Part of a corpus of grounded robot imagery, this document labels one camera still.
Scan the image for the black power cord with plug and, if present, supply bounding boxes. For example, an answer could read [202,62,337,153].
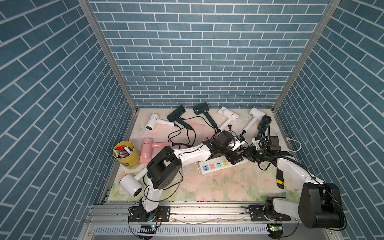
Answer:
[203,124,250,151]

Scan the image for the white power strip coloured sockets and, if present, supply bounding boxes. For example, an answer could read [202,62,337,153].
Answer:
[198,156,249,175]

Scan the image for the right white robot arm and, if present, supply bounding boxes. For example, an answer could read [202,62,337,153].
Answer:
[244,137,347,231]

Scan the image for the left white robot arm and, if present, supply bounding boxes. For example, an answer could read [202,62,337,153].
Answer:
[139,131,246,213]

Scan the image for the dark green dryer right corner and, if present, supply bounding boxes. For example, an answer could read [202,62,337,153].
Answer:
[255,115,272,140]

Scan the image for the yellow black utility knife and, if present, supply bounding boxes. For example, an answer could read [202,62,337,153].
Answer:
[276,169,285,189]

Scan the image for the white glossy hair dryer right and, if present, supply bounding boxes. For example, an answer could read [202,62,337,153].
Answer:
[242,107,266,134]

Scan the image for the white folding hair dryer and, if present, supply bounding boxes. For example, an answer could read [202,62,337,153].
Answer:
[218,107,240,132]

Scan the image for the dark green dryer centre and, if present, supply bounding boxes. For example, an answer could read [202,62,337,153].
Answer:
[194,102,218,130]

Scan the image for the dark green dryer angled nozzle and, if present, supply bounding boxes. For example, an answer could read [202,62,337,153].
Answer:
[167,105,193,130]

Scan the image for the pink hair dryer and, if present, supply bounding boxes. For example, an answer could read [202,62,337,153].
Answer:
[140,138,173,164]

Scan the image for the white hair dryer far left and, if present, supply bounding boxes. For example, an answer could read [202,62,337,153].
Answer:
[146,114,176,131]

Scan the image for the large white dryer front left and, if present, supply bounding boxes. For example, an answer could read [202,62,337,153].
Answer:
[119,167,148,197]

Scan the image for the yellow cup of pens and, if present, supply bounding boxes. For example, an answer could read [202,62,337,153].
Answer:
[113,141,140,168]

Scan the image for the white wall cable connector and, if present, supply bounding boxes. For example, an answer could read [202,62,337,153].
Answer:
[285,137,303,153]

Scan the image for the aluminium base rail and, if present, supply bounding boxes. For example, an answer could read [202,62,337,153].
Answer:
[79,202,342,240]

